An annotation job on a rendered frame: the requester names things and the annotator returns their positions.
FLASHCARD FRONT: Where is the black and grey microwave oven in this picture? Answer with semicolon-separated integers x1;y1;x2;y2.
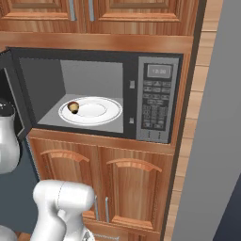
7;46;185;146

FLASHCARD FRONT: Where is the arched wooden cupboard door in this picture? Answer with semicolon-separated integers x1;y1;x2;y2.
97;145;175;233
28;137;102;221

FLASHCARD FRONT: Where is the black microwave door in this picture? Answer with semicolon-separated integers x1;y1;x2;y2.
0;48;33;141

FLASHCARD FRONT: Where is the white round plate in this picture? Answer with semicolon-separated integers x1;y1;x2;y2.
57;95;123;127

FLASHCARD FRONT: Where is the small brown cupcake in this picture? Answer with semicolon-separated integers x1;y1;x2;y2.
66;101;80;116

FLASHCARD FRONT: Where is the grey refrigerator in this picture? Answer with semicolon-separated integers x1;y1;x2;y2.
170;0;241;241

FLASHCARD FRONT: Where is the wooden drawer front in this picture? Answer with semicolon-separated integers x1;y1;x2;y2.
82;218;163;241

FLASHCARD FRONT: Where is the wooden cupboard frame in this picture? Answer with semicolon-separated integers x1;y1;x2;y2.
0;30;208;241

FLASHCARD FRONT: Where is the grey cupboard handle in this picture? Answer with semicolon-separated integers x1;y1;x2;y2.
93;194;100;221
69;0;77;22
88;0;95;22
104;196;110;224

